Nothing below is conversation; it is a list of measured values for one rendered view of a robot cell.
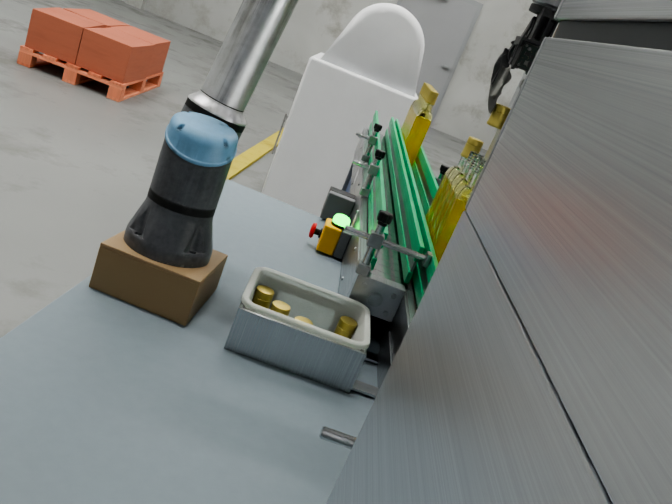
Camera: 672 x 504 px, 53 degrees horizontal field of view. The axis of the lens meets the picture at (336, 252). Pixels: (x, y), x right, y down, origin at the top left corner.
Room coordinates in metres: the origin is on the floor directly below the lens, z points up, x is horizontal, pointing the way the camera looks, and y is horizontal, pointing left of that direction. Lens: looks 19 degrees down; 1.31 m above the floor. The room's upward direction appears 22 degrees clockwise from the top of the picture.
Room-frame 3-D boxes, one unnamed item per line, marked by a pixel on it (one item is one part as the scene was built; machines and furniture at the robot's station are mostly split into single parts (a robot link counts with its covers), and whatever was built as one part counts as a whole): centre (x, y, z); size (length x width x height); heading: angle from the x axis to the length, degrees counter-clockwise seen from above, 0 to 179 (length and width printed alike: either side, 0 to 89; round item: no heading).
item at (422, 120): (2.43, -0.11, 1.02); 0.06 x 0.06 x 0.28; 5
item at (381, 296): (1.19, -0.10, 0.85); 0.09 x 0.04 x 0.07; 95
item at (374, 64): (4.33, 0.24, 0.71); 0.73 x 0.66 x 1.43; 90
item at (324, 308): (1.06, 0.01, 0.80); 0.22 x 0.17 x 0.09; 95
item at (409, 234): (2.09, -0.08, 0.93); 1.75 x 0.01 x 0.08; 5
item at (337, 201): (1.89, 0.04, 0.79); 0.08 x 0.08 x 0.08; 5
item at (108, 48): (5.76, 2.53, 0.22); 1.27 x 0.96 x 0.44; 0
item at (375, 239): (1.18, -0.08, 0.95); 0.17 x 0.03 x 0.12; 95
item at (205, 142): (1.09, 0.28, 0.99); 0.13 x 0.12 x 0.14; 14
